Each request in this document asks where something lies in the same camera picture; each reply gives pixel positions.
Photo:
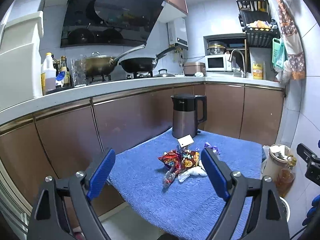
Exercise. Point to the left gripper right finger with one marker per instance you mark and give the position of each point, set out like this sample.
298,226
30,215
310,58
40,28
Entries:
266,219

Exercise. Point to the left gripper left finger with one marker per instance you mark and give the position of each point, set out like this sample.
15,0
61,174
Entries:
49,217

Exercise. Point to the clear plastic bag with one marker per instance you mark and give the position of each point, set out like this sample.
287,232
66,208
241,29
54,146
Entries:
195,171

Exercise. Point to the purple wrapper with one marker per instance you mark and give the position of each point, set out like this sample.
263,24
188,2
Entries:
213,148

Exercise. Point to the dark brown noodle snack bag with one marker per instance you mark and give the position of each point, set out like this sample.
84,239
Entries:
187,159

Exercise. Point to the red chip snack bag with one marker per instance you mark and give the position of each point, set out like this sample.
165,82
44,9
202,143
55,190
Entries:
171,159

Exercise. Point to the white paper card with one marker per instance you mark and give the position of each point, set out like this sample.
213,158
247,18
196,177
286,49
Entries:
185,141

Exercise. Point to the round white-rimmed trash can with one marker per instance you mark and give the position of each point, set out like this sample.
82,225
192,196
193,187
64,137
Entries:
286,207

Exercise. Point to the beige small trash bin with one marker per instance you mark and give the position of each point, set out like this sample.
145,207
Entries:
276,159

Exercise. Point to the blue terry towel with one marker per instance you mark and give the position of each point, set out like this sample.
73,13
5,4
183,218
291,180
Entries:
188,210

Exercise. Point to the brown base cabinets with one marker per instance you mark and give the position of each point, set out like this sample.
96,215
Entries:
63,139

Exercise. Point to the yellow detergent bottle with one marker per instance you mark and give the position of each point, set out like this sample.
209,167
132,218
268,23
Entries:
257,71

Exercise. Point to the brown black electric kettle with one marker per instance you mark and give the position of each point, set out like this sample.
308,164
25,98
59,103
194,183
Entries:
185,119

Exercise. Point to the hanging patterned apron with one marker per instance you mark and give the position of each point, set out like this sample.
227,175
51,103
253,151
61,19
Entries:
294,65

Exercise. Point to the dark soy sauce bottle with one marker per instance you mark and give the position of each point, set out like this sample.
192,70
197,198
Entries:
64,71

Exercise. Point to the white microwave oven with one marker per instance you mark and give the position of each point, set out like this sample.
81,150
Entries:
218,63

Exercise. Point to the white vinegar jug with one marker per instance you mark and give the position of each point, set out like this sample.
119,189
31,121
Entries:
48,74

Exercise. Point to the clear glass pitcher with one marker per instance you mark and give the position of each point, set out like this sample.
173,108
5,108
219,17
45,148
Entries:
78,71

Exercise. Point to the brown rice cooker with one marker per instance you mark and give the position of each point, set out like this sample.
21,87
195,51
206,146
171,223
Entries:
194,69

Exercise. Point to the glass pot lid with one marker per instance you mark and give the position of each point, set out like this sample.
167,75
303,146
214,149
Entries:
163,73

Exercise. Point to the black wok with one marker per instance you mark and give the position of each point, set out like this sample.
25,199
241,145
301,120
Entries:
143,64

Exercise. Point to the white gas water heater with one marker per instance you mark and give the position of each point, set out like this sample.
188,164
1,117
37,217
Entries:
177,33

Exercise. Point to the black range hood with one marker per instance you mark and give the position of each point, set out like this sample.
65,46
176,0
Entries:
110,22

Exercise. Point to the black wall dish rack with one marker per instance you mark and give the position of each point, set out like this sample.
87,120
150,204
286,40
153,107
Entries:
260,29

